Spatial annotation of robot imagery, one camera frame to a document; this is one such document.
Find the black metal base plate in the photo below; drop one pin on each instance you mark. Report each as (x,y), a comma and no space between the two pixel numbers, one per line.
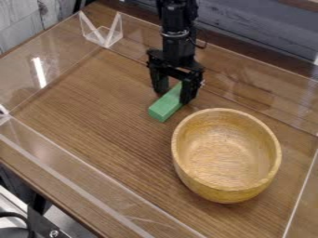
(56,225)

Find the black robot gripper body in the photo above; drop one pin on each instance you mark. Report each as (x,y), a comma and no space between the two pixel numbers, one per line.
(175,58)

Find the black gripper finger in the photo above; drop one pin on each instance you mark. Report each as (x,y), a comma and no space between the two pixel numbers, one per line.
(159,81)
(188,90)

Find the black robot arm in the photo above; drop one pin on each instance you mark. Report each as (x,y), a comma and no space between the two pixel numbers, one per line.
(177,14)

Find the clear acrylic corner bracket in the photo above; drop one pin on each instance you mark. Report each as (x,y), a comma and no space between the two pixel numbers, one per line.
(104,36)

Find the clear acrylic tray wall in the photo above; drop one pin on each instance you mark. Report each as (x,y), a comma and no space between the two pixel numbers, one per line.
(93,198)

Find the brown wooden bowl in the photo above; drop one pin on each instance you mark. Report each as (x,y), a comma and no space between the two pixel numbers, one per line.
(225,155)

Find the green rectangular block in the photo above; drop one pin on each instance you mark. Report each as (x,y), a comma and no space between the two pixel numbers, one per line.
(165,105)

